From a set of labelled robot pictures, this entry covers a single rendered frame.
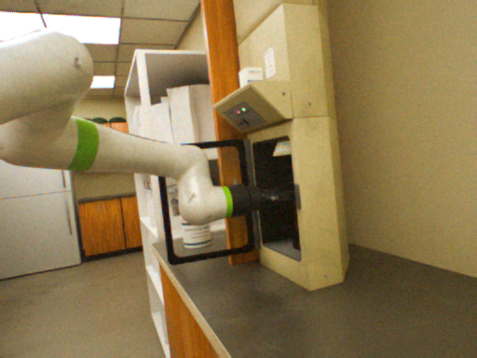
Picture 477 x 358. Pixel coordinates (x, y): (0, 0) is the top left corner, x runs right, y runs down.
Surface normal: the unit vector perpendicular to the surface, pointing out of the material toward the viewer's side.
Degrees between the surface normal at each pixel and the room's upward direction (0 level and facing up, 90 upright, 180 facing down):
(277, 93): 90
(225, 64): 90
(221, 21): 90
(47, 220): 90
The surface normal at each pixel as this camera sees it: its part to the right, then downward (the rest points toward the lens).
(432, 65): -0.92, 0.11
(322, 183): 0.37, 0.01
